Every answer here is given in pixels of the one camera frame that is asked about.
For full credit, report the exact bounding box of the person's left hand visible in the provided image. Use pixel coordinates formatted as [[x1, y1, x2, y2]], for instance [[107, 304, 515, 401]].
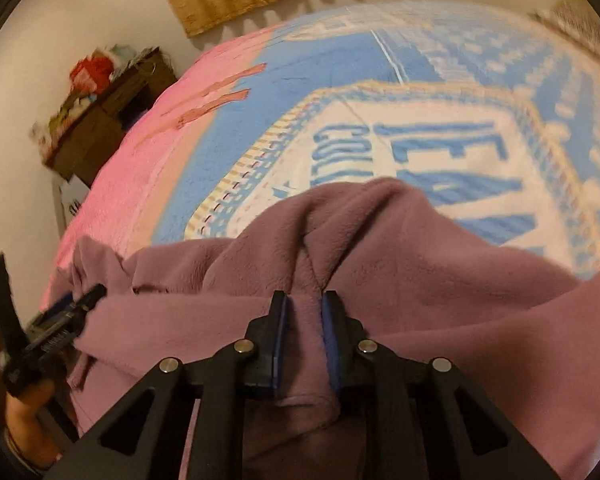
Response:
[[5, 380, 61, 466]]

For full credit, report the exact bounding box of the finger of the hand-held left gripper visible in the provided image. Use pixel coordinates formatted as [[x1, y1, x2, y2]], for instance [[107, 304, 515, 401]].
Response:
[[47, 284, 107, 328], [0, 254, 28, 356]]

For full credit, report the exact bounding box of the purple fleece jacket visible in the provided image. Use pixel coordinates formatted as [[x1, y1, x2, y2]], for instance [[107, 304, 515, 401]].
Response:
[[50, 177, 600, 480]]

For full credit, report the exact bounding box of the pink and blue bed blanket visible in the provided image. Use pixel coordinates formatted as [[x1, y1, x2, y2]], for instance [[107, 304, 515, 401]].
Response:
[[40, 2, 600, 311]]

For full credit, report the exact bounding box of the red gift bag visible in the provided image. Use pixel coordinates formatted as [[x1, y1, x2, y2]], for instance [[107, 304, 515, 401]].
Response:
[[70, 55, 113, 93]]

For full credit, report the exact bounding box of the brown wooden desk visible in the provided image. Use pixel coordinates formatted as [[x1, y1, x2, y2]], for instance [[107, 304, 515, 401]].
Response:
[[45, 47, 178, 186]]

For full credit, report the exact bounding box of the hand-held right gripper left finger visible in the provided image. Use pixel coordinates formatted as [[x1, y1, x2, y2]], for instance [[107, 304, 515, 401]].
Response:
[[45, 291, 289, 480]]

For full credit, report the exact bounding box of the patterned ruffled pillow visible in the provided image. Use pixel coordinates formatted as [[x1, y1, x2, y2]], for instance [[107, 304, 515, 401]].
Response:
[[530, 0, 600, 61]]

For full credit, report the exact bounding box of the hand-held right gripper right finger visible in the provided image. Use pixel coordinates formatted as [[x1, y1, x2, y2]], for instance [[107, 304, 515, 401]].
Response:
[[321, 291, 561, 480]]

